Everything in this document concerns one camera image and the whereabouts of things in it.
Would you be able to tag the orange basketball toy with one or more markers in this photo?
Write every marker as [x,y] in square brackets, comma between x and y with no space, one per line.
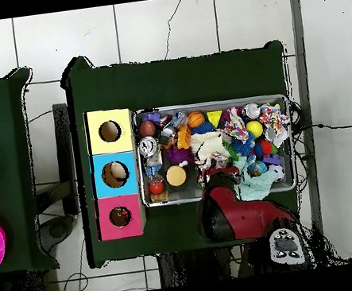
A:
[195,118]

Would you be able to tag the clear mesh bin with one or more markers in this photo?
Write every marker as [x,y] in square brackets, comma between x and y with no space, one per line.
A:
[237,101]

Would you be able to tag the brown football toy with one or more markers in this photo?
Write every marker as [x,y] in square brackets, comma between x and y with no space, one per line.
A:
[147,128]

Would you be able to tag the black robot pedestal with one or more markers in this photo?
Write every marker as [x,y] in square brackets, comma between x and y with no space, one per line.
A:
[195,268]

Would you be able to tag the globe print ball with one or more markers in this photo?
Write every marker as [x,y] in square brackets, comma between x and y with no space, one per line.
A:
[257,168]

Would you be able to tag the silver drink can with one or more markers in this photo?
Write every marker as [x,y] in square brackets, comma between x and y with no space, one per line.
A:
[148,146]

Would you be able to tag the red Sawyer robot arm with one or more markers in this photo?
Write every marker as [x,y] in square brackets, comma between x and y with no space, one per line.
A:
[242,213]

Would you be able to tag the blue spiky ball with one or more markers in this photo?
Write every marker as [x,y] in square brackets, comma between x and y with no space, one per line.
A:
[202,128]

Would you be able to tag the cream muslin cloth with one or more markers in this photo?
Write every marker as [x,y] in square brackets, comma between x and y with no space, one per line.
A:
[208,146]

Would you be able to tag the purple spiky toy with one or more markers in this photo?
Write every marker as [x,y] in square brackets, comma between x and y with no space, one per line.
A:
[179,155]

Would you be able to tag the blue fuzzy ball with eyes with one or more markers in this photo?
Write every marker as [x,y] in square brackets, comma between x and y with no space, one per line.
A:
[243,146]

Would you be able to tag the orange plastic block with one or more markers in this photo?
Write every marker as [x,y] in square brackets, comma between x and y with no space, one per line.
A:
[183,136]

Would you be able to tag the wooden box with three holes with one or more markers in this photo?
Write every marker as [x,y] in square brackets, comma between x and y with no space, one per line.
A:
[120,140]

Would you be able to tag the mint knitted cloth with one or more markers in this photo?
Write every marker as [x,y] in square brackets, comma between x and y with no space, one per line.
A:
[253,186]

